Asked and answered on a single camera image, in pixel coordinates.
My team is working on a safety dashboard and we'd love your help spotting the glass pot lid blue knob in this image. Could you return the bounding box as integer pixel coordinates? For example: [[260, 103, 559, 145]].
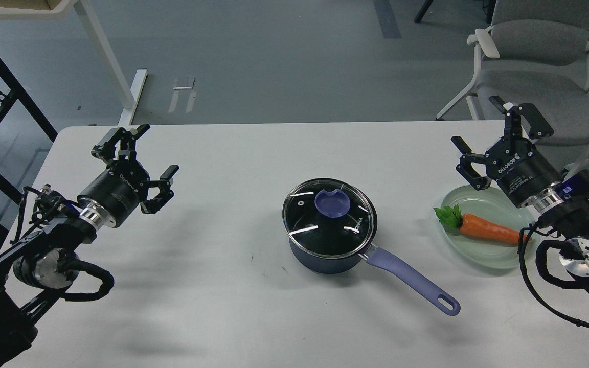
[[281, 178, 378, 259]]

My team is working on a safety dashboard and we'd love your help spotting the orange toy carrot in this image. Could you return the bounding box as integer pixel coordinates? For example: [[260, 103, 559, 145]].
[[433, 204, 520, 245]]

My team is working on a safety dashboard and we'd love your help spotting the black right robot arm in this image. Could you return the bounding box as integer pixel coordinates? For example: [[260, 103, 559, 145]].
[[451, 96, 589, 328]]

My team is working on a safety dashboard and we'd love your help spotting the blue saucepan with handle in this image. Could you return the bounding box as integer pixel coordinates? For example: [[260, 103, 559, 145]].
[[288, 236, 461, 316]]

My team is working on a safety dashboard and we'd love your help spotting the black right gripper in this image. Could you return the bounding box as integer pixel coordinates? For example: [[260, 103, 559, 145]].
[[451, 96, 562, 208]]

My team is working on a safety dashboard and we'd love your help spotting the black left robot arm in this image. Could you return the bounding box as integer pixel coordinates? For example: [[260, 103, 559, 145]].
[[0, 124, 178, 366]]

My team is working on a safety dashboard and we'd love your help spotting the grey office chair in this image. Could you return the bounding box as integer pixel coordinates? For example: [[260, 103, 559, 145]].
[[436, 1, 589, 175]]

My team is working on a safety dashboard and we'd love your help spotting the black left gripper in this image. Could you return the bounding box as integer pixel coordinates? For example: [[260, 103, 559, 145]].
[[77, 124, 179, 228]]

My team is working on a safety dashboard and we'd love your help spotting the white desk frame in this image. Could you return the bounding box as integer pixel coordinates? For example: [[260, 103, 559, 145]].
[[0, 0, 148, 126]]

